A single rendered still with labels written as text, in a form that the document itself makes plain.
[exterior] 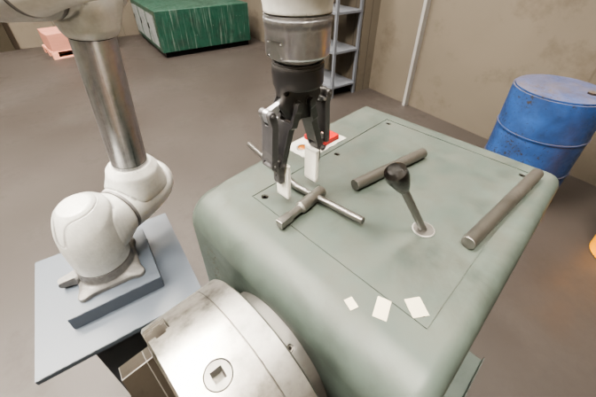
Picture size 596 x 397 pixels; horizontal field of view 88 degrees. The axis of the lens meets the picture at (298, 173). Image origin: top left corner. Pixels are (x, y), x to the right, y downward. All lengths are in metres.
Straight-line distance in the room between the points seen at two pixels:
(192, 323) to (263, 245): 0.14
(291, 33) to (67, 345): 1.01
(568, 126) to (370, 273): 2.24
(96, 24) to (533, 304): 2.32
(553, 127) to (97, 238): 2.50
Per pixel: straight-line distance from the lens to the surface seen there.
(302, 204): 0.53
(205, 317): 0.47
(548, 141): 2.63
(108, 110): 0.95
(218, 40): 6.49
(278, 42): 0.42
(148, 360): 0.50
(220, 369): 0.45
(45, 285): 1.33
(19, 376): 2.17
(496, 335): 2.08
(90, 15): 0.85
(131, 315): 1.12
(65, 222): 1.00
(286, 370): 0.44
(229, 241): 0.54
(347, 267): 0.47
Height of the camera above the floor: 1.63
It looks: 37 degrees down
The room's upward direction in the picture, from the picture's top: straight up
